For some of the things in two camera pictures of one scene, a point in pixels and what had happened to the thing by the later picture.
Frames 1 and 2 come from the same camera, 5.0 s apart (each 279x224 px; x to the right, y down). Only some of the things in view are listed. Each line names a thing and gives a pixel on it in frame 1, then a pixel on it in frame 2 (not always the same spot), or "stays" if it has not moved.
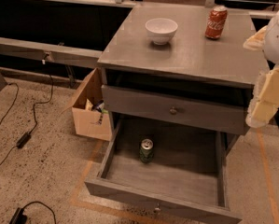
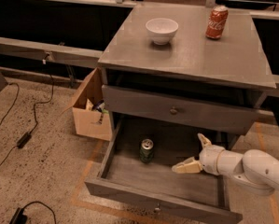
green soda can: [146, 151] stays
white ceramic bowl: [161, 30] stays
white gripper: [278, 36] -> [210, 160]
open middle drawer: [175, 170] stays
